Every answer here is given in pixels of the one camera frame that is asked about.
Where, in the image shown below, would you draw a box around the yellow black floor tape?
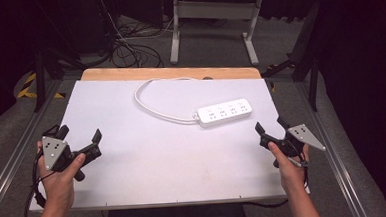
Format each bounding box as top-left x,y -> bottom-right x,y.
14,70 -> 66,102

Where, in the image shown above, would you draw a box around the white floor cable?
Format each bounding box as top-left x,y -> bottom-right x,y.
101,0 -> 177,43

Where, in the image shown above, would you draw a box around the black metal stand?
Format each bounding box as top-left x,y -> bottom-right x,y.
256,0 -> 329,115

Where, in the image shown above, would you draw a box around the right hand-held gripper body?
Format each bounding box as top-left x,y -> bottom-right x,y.
258,122 -> 328,170

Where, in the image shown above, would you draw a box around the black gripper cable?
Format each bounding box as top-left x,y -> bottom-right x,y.
20,150 -> 59,217
238,148 -> 312,210

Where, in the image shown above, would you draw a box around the person's left hand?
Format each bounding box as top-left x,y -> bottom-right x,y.
35,138 -> 90,212

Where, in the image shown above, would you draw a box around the white power strip cord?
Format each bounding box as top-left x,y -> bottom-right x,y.
132,75 -> 202,129

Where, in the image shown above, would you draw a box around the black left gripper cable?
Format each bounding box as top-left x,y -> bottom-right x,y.
20,150 -> 59,217

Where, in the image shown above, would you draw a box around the person's right hand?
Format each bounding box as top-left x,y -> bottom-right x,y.
267,138 -> 313,195

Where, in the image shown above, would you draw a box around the wooden table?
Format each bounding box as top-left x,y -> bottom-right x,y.
80,59 -> 264,89

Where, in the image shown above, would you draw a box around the white metal desk frame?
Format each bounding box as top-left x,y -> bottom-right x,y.
166,0 -> 267,72

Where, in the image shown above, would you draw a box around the white power strip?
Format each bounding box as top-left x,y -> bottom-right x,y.
196,97 -> 254,129

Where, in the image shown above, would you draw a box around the black tripod stand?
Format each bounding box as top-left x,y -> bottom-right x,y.
24,0 -> 89,114

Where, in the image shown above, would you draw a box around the black floor cables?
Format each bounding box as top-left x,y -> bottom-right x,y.
108,36 -> 165,71

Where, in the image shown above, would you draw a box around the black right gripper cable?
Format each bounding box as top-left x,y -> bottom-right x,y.
238,148 -> 312,210

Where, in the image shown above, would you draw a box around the aluminium floor rail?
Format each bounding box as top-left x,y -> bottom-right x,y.
0,78 -> 71,217
294,77 -> 372,217

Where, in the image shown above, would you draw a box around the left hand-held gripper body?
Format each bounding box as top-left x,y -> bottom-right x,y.
41,122 -> 105,184

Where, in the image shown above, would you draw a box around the white table cover board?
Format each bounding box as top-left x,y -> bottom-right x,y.
22,68 -> 312,212

